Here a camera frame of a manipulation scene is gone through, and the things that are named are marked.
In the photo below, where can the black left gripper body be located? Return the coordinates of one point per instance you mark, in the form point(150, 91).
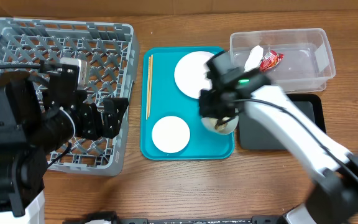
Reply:
point(84, 122)

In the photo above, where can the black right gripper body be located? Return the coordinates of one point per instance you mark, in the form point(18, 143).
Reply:
point(209, 104)

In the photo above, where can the grey green bowl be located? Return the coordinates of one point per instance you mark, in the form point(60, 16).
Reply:
point(209, 123)

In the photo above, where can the brown food scrap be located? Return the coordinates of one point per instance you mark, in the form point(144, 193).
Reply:
point(222, 123)

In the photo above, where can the white paper napkin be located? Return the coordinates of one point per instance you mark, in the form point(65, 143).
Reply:
point(254, 59)

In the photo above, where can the wooden chopstick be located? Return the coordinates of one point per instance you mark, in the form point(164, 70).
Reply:
point(149, 84)

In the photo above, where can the red snack wrapper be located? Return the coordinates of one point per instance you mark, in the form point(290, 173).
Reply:
point(270, 60)

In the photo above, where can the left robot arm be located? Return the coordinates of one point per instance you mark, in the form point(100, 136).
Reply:
point(38, 116)

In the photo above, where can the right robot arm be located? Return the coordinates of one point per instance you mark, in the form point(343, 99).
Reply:
point(332, 167)

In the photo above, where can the large white round plate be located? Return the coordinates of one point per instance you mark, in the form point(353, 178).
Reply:
point(190, 73)

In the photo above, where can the teal plastic serving tray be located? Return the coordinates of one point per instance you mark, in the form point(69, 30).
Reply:
point(168, 100)

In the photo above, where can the small white pink saucer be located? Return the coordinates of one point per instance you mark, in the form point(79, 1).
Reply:
point(170, 134)

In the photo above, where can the grey plastic dish rack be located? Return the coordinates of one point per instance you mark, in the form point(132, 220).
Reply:
point(112, 51)

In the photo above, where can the black rectangular tray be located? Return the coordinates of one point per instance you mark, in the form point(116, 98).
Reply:
point(253, 136)

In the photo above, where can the clear plastic bin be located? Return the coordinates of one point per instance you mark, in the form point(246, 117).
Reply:
point(308, 61)

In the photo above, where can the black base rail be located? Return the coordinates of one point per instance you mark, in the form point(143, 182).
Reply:
point(112, 218)

